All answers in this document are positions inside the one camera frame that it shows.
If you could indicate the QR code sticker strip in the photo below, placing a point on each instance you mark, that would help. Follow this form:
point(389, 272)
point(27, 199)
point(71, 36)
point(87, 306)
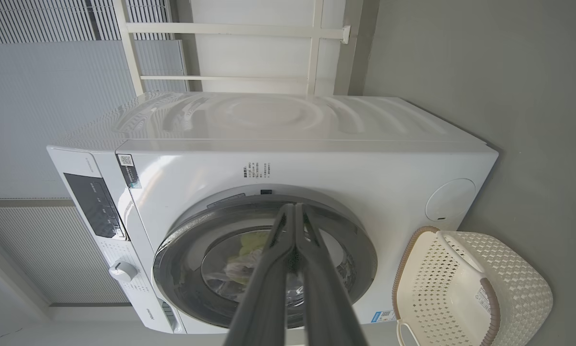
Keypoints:
point(128, 170)

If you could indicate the white pleated window blind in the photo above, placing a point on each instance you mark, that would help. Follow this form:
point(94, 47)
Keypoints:
point(38, 19)
point(42, 254)

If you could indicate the printed warning text label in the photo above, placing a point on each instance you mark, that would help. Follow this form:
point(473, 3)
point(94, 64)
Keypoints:
point(256, 171)

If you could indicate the printed product label sticker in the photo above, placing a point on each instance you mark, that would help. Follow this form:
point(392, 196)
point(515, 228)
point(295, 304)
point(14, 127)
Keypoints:
point(484, 299)

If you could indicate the cream perforated laundry basket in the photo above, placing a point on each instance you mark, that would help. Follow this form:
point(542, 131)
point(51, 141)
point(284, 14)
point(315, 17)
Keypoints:
point(508, 288)

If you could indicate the white metal shelf frame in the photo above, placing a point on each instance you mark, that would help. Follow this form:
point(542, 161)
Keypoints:
point(220, 30)

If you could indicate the blue energy label sticker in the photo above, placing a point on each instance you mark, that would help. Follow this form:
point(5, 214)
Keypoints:
point(383, 316)

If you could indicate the white front-load washing machine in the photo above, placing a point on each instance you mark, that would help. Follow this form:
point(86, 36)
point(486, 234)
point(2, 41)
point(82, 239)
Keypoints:
point(316, 163)

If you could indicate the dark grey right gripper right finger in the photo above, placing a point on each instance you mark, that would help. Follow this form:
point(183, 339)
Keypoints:
point(324, 298)

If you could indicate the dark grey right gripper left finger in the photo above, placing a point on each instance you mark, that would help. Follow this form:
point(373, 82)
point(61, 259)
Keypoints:
point(268, 288)

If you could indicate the white washing machine dial knob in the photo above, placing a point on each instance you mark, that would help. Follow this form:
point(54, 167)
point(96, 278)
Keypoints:
point(123, 271)

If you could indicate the black control display panel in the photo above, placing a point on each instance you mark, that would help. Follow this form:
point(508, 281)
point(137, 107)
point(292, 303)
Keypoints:
point(93, 202)

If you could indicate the washing machine glass door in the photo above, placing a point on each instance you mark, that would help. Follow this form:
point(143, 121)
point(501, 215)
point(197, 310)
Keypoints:
point(182, 250)

